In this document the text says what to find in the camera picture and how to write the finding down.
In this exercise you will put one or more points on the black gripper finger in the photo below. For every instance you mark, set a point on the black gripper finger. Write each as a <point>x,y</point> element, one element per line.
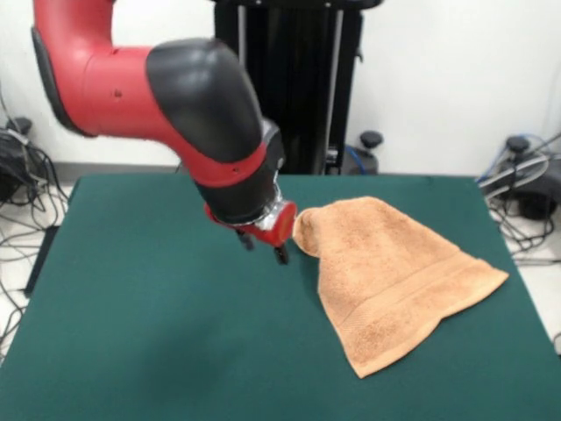
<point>246,240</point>
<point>281,255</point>

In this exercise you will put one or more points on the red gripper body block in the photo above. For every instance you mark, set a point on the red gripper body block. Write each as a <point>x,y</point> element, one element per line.
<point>282,226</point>

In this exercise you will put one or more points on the tan terry towel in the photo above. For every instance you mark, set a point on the tan terry towel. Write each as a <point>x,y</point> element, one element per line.
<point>385,272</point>

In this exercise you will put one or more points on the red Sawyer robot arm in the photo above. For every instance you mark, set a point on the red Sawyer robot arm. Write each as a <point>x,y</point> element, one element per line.
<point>197,101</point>

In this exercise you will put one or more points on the dark green table cloth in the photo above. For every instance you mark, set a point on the dark green table cloth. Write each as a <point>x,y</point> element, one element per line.
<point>153,329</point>

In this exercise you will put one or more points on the grey stand base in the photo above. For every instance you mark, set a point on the grey stand base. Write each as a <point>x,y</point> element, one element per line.
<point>15,131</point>
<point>532,193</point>

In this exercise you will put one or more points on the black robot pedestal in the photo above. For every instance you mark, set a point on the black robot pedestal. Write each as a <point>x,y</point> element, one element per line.
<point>307,66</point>

